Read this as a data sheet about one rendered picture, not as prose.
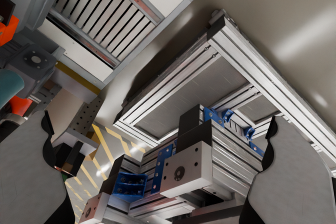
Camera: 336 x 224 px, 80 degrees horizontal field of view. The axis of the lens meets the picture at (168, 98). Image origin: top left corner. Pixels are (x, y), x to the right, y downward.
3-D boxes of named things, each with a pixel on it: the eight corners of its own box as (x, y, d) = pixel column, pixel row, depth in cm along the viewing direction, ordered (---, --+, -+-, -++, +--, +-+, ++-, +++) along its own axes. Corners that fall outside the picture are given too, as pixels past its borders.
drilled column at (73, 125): (91, 93, 138) (59, 144, 108) (104, 101, 142) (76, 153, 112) (85, 99, 144) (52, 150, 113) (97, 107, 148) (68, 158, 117)
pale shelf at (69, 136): (68, 126, 96) (65, 131, 93) (99, 144, 102) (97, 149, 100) (38, 155, 119) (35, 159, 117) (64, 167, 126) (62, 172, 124)
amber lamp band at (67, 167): (65, 161, 87) (60, 169, 84) (74, 165, 89) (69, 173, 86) (62, 163, 89) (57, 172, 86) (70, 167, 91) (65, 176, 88)
